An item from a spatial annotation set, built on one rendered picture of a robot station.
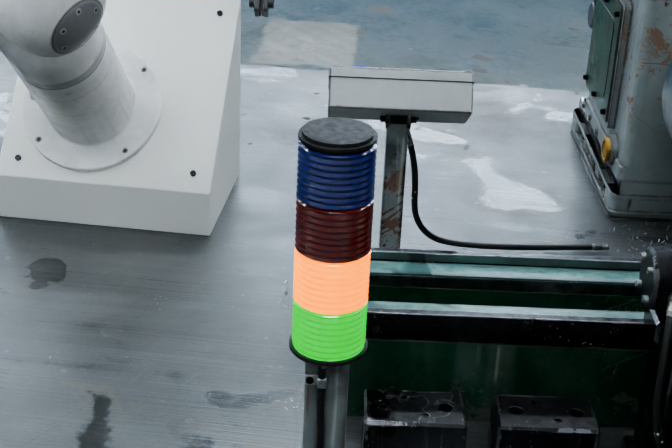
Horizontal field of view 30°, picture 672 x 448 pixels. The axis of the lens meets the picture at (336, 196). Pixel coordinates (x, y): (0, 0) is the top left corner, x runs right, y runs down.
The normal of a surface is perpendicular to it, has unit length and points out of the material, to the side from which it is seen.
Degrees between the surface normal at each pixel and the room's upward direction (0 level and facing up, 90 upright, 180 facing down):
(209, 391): 0
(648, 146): 90
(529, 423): 0
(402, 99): 58
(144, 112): 45
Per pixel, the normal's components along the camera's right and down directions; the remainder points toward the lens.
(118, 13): -0.06, -0.34
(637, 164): -0.01, 0.43
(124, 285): 0.04, -0.90
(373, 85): 0.01, -0.12
